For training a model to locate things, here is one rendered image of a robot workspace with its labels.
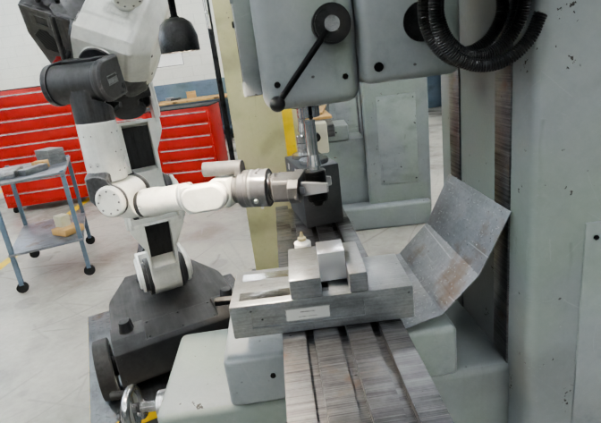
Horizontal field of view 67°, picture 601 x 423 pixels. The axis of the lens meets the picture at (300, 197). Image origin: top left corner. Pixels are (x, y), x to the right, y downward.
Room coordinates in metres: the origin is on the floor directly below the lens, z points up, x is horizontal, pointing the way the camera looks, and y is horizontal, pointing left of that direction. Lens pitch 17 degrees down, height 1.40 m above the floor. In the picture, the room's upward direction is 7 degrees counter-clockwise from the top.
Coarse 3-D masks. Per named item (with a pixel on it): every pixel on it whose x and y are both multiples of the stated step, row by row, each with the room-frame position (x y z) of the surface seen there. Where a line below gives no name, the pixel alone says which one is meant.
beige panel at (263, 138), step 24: (216, 0) 2.69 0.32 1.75; (216, 24) 2.69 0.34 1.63; (240, 72) 2.70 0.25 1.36; (240, 96) 2.69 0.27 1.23; (240, 120) 2.69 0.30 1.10; (264, 120) 2.70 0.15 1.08; (288, 120) 2.70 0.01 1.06; (240, 144) 2.69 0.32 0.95; (264, 144) 2.70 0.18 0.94; (288, 144) 2.70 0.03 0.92; (264, 216) 2.70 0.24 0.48; (264, 240) 2.69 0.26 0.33; (264, 264) 2.69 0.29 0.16
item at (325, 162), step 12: (300, 156) 1.43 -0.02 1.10; (324, 156) 1.38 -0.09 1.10; (288, 168) 1.47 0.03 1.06; (300, 168) 1.31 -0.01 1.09; (336, 168) 1.32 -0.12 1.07; (336, 180) 1.32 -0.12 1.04; (336, 192) 1.32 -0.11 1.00; (300, 204) 1.34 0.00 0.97; (312, 204) 1.30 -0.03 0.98; (324, 204) 1.31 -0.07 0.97; (336, 204) 1.32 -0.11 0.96; (300, 216) 1.37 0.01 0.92; (312, 216) 1.30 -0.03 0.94; (324, 216) 1.31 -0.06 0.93; (336, 216) 1.32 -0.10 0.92
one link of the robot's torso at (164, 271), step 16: (128, 224) 1.44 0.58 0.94; (144, 224) 1.46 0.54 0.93; (160, 224) 1.51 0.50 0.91; (176, 224) 1.50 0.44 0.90; (144, 240) 1.46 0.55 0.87; (160, 240) 1.54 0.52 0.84; (176, 240) 1.51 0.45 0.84; (160, 256) 1.56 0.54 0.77; (176, 256) 1.53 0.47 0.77; (144, 272) 1.55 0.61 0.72; (160, 272) 1.53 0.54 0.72; (176, 272) 1.56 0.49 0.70; (160, 288) 1.54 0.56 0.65
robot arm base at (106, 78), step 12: (72, 60) 1.14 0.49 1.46; (84, 60) 1.14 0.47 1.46; (96, 60) 1.08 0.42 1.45; (108, 60) 1.11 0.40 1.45; (96, 72) 1.05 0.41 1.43; (108, 72) 1.10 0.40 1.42; (120, 72) 1.15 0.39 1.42; (96, 84) 1.05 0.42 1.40; (108, 84) 1.08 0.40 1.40; (120, 84) 1.14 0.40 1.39; (48, 96) 1.08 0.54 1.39; (108, 96) 1.07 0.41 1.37; (120, 96) 1.13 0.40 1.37
